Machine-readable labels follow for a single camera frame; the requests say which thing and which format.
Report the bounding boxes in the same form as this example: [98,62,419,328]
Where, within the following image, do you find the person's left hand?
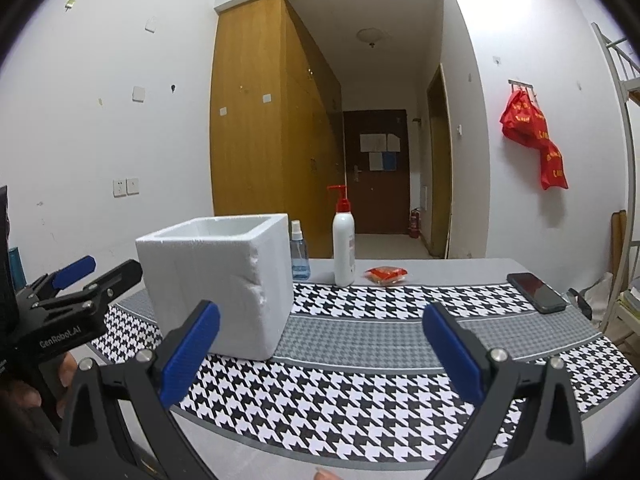
[0,352,79,417]

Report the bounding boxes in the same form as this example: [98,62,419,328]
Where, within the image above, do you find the houndstooth tablecloth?
[90,280,640,466]

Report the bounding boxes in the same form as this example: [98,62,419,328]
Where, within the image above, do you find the black smartphone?
[506,272,569,314]

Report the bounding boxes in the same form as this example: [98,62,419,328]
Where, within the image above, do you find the light wooden side door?
[426,63,453,259]

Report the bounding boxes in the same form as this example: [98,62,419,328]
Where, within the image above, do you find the white metal bunk bed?
[591,22,640,351]

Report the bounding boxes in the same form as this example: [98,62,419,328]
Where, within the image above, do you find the small clear spray bottle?
[289,220,312,281]

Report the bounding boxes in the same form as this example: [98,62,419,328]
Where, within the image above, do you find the ceiling lamp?
[356,28,392,48]

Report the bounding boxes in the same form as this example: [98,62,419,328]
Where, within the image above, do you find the wooden wardrobe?
[210,0,346,261]

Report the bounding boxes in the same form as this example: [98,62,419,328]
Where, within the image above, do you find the white plastic bag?
[575,272,616,311]

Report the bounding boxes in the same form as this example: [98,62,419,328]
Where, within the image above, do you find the teal bottle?
[9,245,25,291]

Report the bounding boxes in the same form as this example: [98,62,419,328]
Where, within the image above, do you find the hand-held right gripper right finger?
[422,302,586,480]

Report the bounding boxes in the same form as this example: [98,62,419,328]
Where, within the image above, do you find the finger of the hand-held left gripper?
[15,255,97,307]
[32,259,144,319]

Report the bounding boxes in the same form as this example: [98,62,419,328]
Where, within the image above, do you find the white foam box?
[135,213,293,361]

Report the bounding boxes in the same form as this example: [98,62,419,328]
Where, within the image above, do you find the red snack packet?
[364,265,409,286]

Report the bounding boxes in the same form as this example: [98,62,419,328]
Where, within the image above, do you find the leaning wooden boards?
[610,210,628,281]

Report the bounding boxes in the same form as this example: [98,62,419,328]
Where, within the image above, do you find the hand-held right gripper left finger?
[57,300,221,480]

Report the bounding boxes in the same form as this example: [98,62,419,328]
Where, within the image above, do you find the white pump bottle red top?
[327,185,357,287]

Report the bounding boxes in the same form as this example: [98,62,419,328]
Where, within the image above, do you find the dark brown door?
[343,109,411,235]

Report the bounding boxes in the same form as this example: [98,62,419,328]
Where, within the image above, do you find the red plastic bag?
[500,89,551,148]
[539,139,569,191]

